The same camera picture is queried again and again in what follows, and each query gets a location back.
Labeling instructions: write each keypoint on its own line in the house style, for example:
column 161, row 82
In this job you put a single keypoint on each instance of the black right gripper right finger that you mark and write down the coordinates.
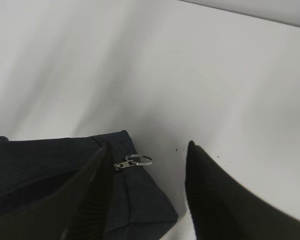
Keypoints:
column 222, row 209

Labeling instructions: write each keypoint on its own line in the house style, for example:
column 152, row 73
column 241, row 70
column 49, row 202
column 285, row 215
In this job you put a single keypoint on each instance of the dark blue lunch bag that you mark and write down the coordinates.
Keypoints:
column 138, row 209

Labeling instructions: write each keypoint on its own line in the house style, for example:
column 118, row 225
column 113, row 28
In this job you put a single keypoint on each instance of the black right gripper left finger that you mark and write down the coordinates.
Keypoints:
column 54, row 191

